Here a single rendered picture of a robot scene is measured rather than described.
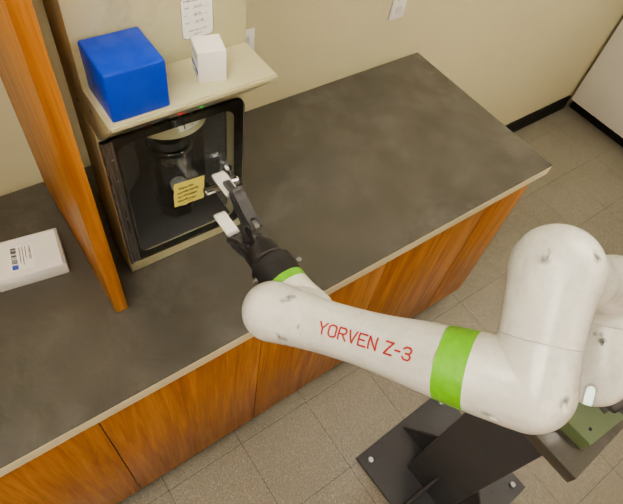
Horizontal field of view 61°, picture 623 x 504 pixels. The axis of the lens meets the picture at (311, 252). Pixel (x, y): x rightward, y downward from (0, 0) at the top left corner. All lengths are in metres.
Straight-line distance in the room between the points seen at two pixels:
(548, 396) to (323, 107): 1.36
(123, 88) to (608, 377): 0.98
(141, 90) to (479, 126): 1.36
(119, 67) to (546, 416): 0.77
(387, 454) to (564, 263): 1.62
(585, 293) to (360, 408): 1.64
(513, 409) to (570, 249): 0.22
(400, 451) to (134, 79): 1.77
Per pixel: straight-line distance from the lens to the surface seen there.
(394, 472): 2.23
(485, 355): 0.76
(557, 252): 0.74
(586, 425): 1.41
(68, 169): 0.98
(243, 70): 1.03
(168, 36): 1.02
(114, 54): 0.91
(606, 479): 2.62
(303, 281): 1.04
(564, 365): 0.75
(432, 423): 2.34
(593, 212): 3.44
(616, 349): 1.13
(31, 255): 1.46
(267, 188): 1.59
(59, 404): 1.30
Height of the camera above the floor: 2.11
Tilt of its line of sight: 54 degrees down
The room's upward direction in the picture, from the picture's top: 12 degrees clockwise
